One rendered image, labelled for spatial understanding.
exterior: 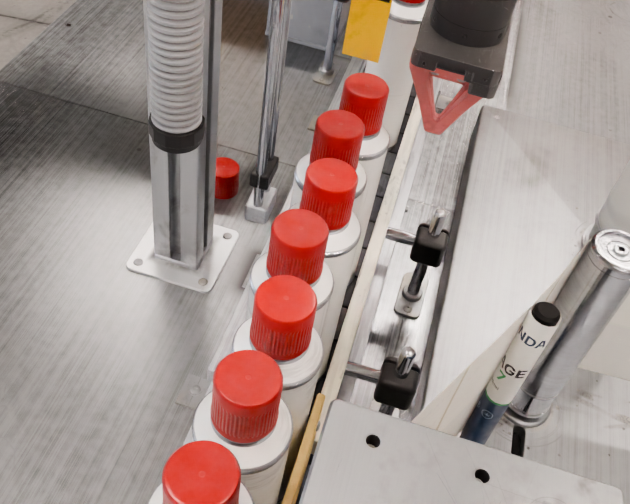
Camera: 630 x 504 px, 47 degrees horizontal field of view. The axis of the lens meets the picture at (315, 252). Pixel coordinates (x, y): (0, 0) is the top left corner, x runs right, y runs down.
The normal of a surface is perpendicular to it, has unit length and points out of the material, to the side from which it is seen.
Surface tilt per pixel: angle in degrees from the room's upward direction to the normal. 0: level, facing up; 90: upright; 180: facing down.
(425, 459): 0
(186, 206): 90
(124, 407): 0
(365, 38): 90
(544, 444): 0
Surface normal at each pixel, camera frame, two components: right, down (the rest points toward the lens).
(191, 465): 0.17, -0.65
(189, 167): -0.27, 0.68
